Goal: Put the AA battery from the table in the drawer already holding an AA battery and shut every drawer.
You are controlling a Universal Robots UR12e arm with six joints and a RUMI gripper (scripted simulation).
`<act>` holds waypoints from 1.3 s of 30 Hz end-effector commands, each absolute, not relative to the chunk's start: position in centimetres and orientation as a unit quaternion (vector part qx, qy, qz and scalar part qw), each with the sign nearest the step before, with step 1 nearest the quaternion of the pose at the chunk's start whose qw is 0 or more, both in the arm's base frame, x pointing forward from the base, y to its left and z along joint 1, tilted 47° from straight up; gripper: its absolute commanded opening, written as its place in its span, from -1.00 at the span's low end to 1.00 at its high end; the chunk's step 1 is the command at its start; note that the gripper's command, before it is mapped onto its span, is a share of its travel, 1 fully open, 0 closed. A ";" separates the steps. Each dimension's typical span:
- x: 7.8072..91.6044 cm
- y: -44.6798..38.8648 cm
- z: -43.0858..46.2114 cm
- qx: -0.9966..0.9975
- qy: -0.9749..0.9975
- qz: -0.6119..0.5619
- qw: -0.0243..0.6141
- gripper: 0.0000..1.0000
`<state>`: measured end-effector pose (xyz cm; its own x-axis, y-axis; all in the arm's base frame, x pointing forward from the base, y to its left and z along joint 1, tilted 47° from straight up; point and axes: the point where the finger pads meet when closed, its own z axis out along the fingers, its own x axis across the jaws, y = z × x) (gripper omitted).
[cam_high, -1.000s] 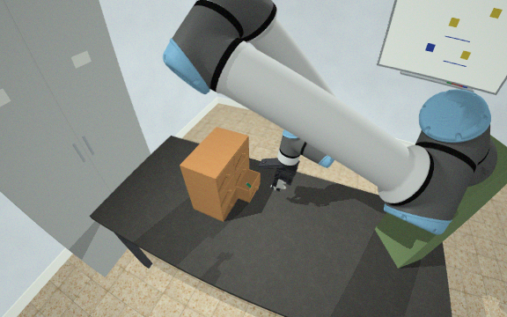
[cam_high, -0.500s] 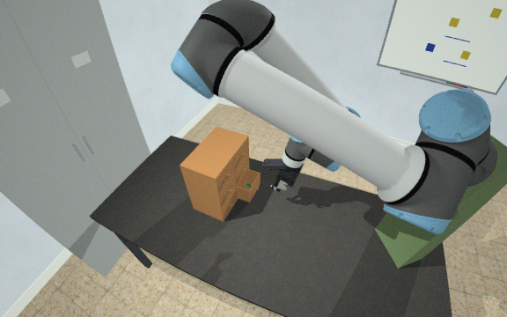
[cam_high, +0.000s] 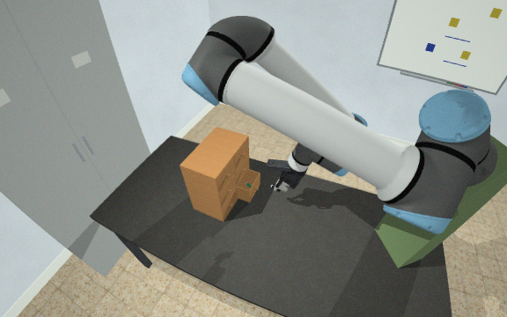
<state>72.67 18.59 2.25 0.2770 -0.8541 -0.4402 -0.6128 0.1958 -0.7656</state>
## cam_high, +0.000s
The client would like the brown wooden drawer front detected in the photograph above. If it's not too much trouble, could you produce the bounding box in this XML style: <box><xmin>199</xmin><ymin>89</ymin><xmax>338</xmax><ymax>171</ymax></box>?
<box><xmin>234</xmin><ymin>140</ymin><xmax>248</xmax><ymax>171</ymax></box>
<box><xmin>222</xmin><ymin>189</ymin><xmax>237</xmax><ymax>219</ymax></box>
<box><xmin>237</xmin><ymin>169</ymin><xmax>261</xmax><ymax>203</ymax></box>
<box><xmin>236</xmin><ymin>155</ymin><xmax>248</xmax><ymax>185</ymax></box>
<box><xmin>219</xmin><ymin>174</ymin><xmax>236</xmax><ymax>208</ymax></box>
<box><xmin>217</xmin><ymin>158</ymin><xmax>234</xmax><ymax>194</ymax></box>

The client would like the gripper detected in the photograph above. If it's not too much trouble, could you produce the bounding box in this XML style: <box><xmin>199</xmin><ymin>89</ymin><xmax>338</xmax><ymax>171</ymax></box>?
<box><xmin>274</xmin><ymin>163</ymin><xmax>308</xmax><ymax>191</ymax></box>

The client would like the tan wooden chest of drawers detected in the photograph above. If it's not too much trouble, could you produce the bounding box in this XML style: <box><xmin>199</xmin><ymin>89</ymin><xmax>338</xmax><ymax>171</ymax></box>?
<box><xmin>180</xmin><ymin>127</ymin><xmax>249</xmax><ymax>222</ymax></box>

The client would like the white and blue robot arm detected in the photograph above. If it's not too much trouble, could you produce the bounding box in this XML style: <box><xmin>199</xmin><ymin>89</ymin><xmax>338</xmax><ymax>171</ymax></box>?
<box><xmin>181</xmin><ymin>16</ymin><xmax>497</xmax><ymax>234</ymax></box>

